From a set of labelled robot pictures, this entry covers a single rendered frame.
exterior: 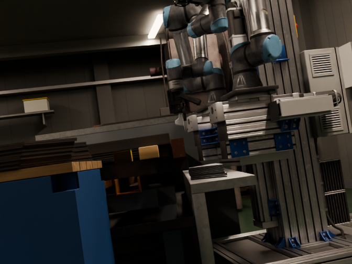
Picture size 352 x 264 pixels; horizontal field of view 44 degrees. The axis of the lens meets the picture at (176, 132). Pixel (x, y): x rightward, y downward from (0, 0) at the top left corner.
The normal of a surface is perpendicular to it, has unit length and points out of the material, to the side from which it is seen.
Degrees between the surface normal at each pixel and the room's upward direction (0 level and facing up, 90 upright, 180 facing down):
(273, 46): 98
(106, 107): 90
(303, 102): 90
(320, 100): 90
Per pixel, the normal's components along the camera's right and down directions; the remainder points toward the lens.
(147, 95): 0.20, -0.08
